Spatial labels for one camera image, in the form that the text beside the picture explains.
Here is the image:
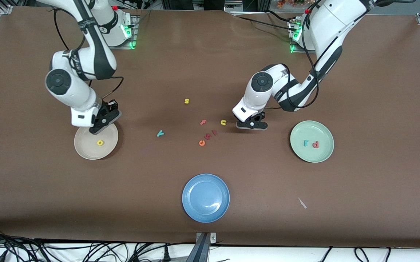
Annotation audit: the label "beige round plate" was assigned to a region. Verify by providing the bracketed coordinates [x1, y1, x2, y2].
[74, 124, 119, 160]

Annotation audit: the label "pale green round plate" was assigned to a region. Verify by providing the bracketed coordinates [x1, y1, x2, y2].
[290, 120, 335, 163]

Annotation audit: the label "blue round plate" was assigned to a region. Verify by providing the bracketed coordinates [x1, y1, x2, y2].
[182, 174, 230, 223]

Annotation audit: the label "orange flower bunch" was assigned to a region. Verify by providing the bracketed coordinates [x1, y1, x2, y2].
[277, 0, 314, 8]

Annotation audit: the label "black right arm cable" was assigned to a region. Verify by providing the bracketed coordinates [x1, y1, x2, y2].
[53, 8, 124, 103]

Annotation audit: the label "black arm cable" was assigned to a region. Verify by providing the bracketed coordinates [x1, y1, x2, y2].
[266, 0, 321, 110]
[53, 8, 124, 103]

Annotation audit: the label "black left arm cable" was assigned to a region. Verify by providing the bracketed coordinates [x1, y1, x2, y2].
[266, 0, 321, 110]

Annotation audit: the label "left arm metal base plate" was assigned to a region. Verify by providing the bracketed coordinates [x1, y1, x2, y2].
[288, 18, 318, 54]

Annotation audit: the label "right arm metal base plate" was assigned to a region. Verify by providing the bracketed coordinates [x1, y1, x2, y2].
[101, 15, 139, 49]

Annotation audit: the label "black base cable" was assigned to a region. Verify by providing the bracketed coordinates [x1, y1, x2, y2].
[230, 10, 298, 35]

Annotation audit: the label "grey metal camera post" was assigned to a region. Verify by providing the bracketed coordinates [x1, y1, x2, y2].
[186, 232, 218, 262]

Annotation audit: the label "tangled black floor cables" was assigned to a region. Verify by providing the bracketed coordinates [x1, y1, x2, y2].
[0, 225, 196, 262]

